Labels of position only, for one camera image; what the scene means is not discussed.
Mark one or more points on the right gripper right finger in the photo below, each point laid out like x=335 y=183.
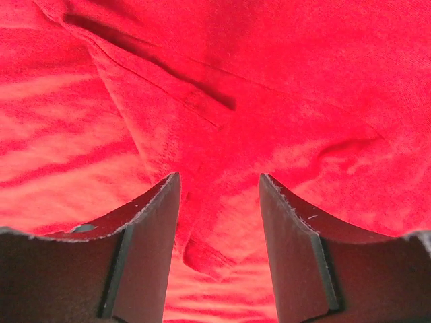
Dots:
x=326 y=270

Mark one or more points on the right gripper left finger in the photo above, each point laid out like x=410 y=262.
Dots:
x=112 y=269

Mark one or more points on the red t shirt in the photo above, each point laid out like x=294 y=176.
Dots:
x=102 y=99

